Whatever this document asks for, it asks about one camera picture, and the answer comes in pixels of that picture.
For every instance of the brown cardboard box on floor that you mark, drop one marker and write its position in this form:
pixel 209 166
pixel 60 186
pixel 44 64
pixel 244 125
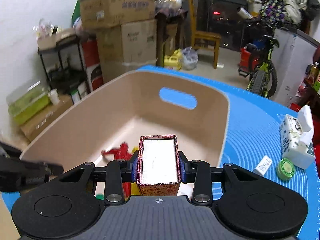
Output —
pixel 40 121

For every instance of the white refrigerator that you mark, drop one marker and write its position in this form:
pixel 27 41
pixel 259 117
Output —
pixel 290 59

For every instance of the wooden chair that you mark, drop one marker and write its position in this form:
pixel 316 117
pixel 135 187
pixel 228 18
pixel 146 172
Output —
pixel 203 39

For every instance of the red white appliance box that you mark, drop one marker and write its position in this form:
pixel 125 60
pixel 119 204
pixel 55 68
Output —
pixel 92 63

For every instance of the upper printed cardboard box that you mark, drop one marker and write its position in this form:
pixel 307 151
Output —
pixel 99 14

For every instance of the floral tissue box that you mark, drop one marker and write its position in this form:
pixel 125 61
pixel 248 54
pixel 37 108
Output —
pixel 296 136

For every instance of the large stacked cardboard boxes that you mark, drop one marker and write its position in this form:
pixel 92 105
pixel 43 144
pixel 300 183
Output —
pixel 127 47

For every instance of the green black bicycle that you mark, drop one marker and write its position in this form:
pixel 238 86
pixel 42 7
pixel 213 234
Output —
pixel 260 68

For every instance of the green plastic lidded container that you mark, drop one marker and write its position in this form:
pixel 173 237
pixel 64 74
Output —
pixel 27 100

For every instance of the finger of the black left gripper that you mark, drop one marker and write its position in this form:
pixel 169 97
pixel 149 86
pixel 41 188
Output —
pixel 19 175

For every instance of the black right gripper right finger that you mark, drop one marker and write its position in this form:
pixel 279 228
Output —
pixel 242 200

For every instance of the black metal shelf rack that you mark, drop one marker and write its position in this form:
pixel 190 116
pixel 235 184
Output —
pixel 64 77

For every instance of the clear plastic bag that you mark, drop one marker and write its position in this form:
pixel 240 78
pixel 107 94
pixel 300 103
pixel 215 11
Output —
pixel 189 58

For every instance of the red patterned rectangular box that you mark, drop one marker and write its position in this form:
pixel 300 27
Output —
pixel 158 167

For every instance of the red toy figure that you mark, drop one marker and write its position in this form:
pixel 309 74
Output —
pixel 122 152

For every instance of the white paper cup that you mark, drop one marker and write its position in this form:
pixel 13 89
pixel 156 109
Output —
pixel 54 97

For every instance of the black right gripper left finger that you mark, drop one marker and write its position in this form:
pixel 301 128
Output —
pixel 66 206

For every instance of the green round tin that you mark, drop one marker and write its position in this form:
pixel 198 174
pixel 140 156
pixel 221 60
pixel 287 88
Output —
pixel 285 169

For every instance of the yellow oil jug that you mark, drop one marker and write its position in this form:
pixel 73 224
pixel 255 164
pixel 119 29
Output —
pixel 173 62

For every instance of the beige plastic storage bin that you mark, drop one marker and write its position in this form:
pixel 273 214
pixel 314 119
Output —
pixel 133 105

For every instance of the small white eraser box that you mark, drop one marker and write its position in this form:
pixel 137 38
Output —
pixel 263 166

